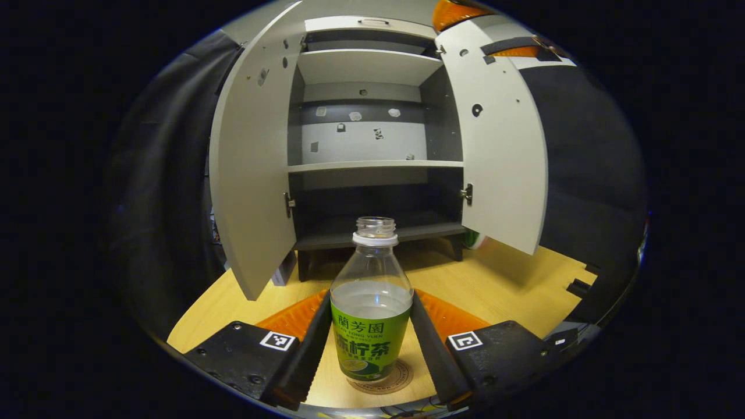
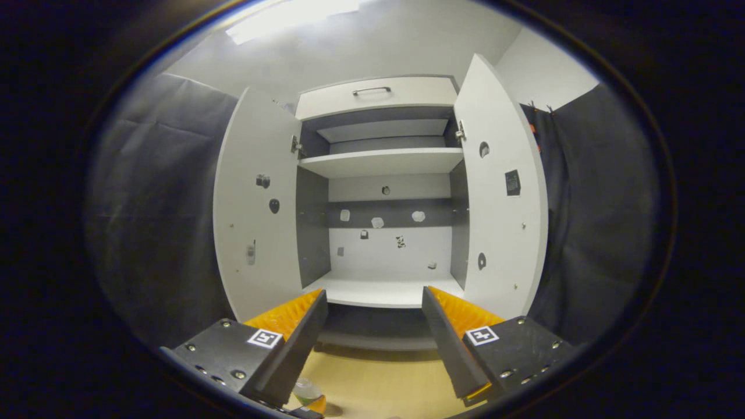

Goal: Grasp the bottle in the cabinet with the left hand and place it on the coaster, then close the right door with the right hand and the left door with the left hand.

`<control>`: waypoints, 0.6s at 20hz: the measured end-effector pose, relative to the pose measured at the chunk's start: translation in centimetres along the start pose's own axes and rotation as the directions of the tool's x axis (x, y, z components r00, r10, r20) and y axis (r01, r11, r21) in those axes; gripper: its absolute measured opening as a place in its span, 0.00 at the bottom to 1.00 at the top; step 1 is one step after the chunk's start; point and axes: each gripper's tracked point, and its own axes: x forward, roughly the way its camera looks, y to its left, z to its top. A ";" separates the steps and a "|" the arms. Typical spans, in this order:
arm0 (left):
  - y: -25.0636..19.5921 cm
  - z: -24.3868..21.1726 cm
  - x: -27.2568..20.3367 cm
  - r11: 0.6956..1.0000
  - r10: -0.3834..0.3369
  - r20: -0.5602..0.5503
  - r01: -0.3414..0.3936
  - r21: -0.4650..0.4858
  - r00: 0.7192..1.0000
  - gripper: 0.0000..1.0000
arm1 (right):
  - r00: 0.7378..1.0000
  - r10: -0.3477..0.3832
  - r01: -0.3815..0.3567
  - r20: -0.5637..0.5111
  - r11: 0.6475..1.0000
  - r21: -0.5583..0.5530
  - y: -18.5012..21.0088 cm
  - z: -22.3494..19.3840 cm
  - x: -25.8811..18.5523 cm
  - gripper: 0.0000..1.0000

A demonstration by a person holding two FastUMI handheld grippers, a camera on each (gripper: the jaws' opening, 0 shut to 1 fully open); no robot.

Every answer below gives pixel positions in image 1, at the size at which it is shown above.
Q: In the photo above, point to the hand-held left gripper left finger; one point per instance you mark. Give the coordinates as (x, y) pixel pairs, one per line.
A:
(311, 349)

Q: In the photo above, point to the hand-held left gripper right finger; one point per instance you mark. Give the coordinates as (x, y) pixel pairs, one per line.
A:
(433, 355)

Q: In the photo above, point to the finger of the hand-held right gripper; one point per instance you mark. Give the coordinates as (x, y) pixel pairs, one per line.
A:
(460, 11)
(512, 45)

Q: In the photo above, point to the round brown coaster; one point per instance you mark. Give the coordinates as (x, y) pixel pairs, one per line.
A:
(401, 375)

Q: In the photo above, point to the green label clear bottle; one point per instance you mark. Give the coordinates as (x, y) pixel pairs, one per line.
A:
(369, 343)

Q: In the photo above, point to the white cabinet door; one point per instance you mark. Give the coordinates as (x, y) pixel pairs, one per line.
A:
(506, 169)
(250, 174)

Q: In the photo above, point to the white and grey cabinet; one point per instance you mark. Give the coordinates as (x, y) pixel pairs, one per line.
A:
(361, 142)

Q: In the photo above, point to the white cabinet shelf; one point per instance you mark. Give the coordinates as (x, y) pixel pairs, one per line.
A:
(372, 166)
(366, 67)

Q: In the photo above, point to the white cabinet drawer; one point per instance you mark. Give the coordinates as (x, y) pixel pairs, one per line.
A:
(337, 26)

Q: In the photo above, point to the pale grey book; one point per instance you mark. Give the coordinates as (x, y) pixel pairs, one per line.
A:
(285, 270)

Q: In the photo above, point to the watermelon slice toy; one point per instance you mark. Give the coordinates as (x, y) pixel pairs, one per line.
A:
(474, 240)

